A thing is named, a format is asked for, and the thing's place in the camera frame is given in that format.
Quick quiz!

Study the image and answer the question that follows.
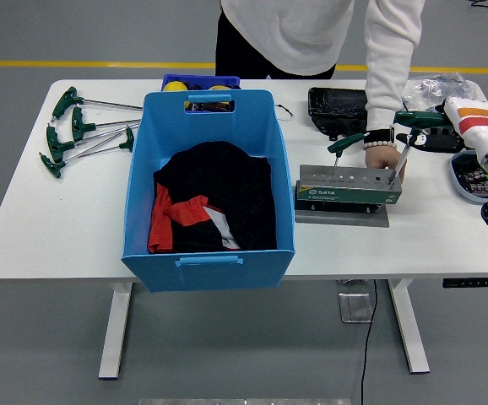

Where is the white table leg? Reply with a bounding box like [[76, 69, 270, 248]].
[[98, 281, 134, 381], [386, 278, 431, 375]]

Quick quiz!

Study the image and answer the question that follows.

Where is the large green T-handle hex key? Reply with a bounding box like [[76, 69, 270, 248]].
[[388, 109, 452, 185]]

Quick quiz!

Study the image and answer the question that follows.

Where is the metal floor plate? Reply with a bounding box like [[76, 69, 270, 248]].
[[338, 292, 375, 324]]

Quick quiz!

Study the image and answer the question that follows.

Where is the dark electronic parts pile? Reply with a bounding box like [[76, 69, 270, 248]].
[[457, 165, 488, 197]]

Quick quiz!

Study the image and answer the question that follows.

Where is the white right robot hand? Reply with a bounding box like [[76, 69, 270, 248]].
[[395, 95, 488, 159]]

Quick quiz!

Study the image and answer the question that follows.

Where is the black plastic tray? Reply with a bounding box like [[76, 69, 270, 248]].
[[307, 87, 370, 143]]

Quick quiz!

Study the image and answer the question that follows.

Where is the light blue bowl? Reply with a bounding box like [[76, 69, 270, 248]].
[[450, 151, 488, 207]]

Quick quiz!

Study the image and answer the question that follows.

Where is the person's left hand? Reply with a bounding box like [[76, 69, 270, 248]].
[[364, 145, 409, 185]]

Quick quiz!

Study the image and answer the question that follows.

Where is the small green T-handle hex key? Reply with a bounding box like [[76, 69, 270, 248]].
[[327, 132, 366, 174]]

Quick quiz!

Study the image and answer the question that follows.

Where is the small dark blue bin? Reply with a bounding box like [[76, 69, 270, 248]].
[[160, 73, 242, 92]]

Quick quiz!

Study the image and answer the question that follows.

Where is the thin wire loop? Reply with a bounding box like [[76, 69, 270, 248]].
[[274, 102, 295, 124]]

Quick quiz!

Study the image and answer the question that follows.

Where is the grey green hex key holder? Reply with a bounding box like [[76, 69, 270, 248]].
[[294, 164, 404, 229]]

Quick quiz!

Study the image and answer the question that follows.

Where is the black wristband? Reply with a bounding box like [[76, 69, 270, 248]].
[[364, 127, 397, 144]]

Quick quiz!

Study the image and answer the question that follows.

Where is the clear plastic parts bag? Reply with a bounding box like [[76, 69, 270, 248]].
[[404, 71, 481, 111]]

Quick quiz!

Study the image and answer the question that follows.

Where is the large blue plastic storage box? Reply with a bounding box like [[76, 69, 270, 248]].
[[120, 89, 296, 294]]

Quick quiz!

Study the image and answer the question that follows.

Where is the black table control panel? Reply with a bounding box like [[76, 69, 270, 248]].
[[441, 277, 488, 289]]

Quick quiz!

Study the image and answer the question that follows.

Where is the black and red cloth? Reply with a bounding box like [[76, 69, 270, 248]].
[[147, 141, 278, 254]]

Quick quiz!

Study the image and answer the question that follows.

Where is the black floor cable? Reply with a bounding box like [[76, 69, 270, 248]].
[[360, 278, 378, 405]]

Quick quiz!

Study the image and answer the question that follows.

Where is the person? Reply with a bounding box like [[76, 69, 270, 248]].
[[214, 0, 427, 185]]

